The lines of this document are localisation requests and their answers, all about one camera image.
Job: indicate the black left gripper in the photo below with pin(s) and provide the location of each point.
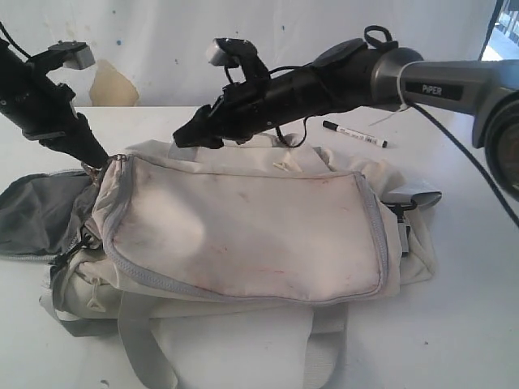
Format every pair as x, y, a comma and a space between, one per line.
46, 113

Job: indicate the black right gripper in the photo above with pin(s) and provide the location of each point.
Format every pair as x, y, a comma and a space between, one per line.
241, 111

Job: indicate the white duffel bag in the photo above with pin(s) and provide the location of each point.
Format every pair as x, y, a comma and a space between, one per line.
252, 251

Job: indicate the black white marker pen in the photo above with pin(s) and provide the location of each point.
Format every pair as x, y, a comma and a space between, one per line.
355, 134

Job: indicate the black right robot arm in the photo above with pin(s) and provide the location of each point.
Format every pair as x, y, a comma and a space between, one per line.
353, 75

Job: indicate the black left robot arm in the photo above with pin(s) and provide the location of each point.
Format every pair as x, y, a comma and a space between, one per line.
14, 72

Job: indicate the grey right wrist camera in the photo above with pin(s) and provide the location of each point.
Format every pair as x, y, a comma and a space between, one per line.
232, 53

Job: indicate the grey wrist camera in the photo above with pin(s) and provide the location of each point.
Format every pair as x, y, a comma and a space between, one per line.
75, 55
232, 53

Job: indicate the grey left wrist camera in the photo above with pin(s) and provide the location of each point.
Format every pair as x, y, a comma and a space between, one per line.
75, 55

